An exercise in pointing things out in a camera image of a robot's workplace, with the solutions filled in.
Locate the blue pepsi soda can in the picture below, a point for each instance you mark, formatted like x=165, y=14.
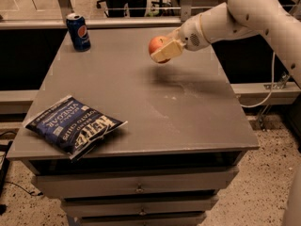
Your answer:
x=77, y=28

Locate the metal window railing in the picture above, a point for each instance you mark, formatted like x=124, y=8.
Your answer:
x=18, y=14

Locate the red apple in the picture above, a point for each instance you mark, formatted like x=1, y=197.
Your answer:
x=155, y=44

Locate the bottom grey drawer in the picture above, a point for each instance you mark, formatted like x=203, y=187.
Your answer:
x=172, y=219

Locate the middle grey drawer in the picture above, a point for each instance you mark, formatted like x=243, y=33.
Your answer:
x=140, y=206

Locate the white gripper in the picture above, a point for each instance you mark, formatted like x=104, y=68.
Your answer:
x=190, y=34

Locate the top grey drawer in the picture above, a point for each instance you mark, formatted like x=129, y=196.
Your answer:
x=90, y=185

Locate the blue potato chip bag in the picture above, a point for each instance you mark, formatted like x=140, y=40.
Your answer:
x=72, y=127

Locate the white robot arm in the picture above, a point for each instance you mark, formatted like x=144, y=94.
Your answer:
x=282, y=33

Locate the grey drawer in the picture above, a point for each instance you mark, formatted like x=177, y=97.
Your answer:
x=90, y=185
x=172, y=219
x=140, y=206

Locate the black office chair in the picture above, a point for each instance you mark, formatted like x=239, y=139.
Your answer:
x=125, y=0

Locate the grey drawer cabinet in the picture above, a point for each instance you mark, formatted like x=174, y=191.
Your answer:
x=181, y=115

